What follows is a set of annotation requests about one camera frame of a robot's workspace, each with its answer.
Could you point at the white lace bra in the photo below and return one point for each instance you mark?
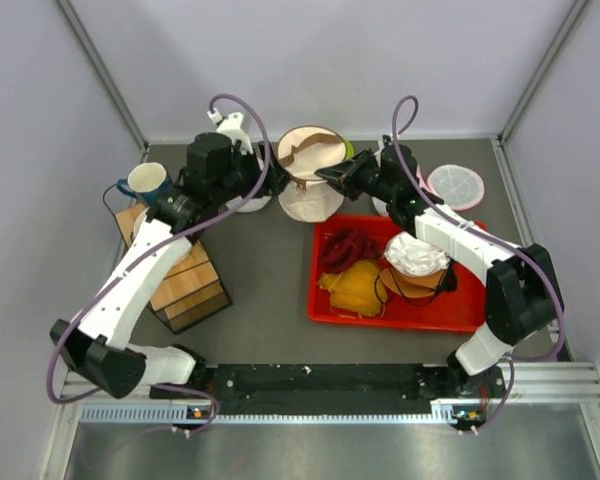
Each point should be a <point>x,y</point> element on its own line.
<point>413,257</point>

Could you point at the white mesh bag grey trim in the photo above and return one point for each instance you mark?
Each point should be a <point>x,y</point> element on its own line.
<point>252,200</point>

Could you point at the white bowl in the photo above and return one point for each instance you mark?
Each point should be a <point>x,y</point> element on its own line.
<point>137,223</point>

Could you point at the beige laundry bag brown zipper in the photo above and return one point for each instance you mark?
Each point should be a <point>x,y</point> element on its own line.
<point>301,151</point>

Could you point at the yellow lace bra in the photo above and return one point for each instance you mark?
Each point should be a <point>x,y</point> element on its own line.
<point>356,292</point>

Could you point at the dark red lace bra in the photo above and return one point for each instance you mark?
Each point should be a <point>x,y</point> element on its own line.
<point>344,248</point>

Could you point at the red plastic bin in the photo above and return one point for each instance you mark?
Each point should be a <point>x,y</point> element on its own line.
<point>460,311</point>

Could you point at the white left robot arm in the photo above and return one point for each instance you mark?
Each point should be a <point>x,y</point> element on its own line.
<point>96,343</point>

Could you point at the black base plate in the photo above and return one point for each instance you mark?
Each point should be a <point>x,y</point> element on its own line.
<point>341,389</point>

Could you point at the black wire wooden rack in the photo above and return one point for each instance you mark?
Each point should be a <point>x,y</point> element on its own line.
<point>191,292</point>

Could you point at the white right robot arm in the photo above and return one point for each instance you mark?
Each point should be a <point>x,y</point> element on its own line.
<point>522,291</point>

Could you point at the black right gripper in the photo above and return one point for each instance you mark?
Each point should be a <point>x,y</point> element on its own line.
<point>343,176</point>

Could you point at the blue mug white inside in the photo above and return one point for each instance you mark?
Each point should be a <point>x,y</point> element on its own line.
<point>145,182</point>

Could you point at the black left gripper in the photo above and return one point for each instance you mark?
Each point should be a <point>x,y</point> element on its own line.
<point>250,159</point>

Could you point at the lime green plate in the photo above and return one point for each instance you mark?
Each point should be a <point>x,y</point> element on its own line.
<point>350,151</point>

